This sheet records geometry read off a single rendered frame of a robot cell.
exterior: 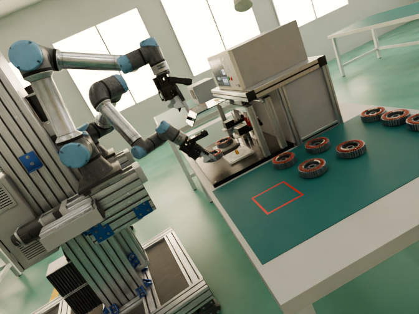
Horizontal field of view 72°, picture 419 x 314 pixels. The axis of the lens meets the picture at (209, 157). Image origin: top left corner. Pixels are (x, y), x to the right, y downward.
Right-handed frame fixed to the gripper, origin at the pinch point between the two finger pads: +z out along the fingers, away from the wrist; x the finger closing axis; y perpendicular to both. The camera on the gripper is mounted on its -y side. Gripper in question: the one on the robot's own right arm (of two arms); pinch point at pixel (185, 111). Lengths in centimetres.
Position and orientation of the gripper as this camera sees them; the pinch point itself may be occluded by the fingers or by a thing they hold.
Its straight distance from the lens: 138.1
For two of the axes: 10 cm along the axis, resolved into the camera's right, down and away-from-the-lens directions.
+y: -8.4, 4.8, -2.5
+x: 3.7, 1.7, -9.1
